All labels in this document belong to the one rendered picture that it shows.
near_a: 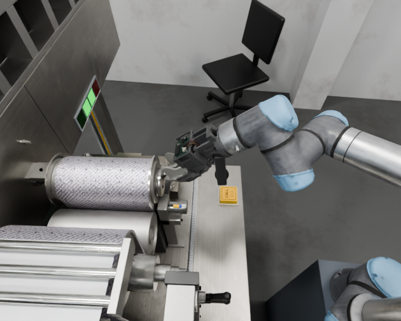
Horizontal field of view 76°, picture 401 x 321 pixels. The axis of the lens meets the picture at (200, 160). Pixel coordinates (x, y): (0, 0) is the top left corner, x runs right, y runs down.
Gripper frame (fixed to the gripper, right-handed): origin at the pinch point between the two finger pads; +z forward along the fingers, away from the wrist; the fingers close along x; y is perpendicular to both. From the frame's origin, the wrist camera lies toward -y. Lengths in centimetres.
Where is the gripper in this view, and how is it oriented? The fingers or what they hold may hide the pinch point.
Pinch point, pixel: (170, 174)
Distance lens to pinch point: 70.1
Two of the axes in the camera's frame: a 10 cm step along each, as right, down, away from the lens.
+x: -0.4, 8.0, -6.0
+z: -7.7, 3.6, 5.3
